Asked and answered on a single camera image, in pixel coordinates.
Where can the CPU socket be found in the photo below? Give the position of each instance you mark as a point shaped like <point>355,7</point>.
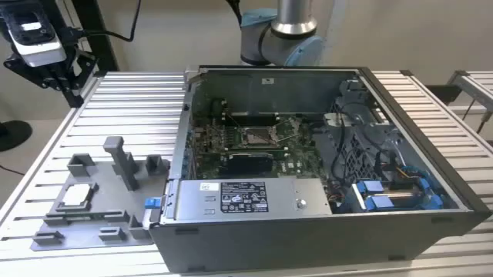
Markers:
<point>256,138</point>

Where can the green motherboard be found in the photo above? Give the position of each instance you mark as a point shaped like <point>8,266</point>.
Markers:
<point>301,150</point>

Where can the white barcode sticker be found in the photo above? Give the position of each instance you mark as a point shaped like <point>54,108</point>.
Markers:
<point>209,186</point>

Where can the black RAM slot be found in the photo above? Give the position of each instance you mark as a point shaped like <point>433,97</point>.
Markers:
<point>254,118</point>
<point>256,149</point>
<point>254,115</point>

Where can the black metal frame post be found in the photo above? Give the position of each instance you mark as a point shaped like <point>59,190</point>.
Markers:
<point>105,43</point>

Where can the black round stand base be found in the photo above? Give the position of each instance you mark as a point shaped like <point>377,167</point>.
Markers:
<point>14,135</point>

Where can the black box under table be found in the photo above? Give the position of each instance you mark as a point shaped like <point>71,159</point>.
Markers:
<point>443,92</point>

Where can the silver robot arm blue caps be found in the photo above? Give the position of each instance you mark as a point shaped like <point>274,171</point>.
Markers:
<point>293,17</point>

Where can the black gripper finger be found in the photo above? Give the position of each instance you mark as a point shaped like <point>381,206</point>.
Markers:
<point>27,73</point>
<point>86,65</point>

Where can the black graphics card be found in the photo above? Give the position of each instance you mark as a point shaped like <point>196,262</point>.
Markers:
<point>250,166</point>

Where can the thin metal locking lever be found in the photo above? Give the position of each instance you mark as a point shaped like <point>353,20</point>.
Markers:
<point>233,119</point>

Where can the grey plastic parts rack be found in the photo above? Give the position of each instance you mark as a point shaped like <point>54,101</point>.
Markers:
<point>107,202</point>

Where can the blue case latch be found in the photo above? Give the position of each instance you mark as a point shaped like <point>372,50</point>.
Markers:
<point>151,202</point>

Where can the silver power supply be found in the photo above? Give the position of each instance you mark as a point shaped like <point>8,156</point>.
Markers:
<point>193,202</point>

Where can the blue disk carrier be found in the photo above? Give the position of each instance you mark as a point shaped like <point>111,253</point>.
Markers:
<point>373,186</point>
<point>380,202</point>

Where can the silver square CPU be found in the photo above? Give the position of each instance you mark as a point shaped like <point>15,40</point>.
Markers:
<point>79,194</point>

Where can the black power supply label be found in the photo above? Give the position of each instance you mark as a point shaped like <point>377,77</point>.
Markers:
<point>242,199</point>

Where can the dark grey PC case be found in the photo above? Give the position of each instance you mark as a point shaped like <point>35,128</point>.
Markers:
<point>269,248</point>

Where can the grey metal drive cage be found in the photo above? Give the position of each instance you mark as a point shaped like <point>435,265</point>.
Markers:
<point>359,161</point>

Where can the aluminium profile frame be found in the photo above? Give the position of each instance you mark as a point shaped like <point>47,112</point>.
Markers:
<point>469,82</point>

